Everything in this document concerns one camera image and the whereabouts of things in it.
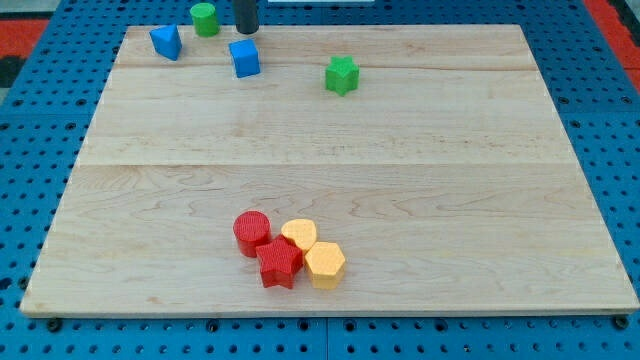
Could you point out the blue cube block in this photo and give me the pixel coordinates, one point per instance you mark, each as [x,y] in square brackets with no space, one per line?
[245,58]

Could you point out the blue triangle block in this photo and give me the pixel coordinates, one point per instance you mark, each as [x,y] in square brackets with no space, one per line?
[166,41]

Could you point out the light wooden board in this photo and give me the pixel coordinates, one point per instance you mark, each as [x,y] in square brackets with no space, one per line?
[447,179]

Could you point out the yellow heart block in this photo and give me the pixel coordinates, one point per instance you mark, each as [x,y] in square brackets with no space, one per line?
[300,232]

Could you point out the yellow hexagon block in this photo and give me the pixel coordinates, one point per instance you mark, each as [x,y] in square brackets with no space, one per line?
[325,263]

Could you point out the red cylinder block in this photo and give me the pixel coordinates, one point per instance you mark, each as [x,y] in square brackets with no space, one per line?
[251,230]

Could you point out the red star block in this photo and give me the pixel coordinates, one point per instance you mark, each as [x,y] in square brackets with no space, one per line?
[280,261]

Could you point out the green star block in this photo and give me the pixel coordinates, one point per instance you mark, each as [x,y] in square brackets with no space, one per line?
[342,75]

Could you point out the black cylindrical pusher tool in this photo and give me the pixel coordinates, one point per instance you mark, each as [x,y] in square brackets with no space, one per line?
[246,16]

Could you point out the green cylinder block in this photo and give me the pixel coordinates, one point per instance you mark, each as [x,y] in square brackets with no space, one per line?
[204,18]

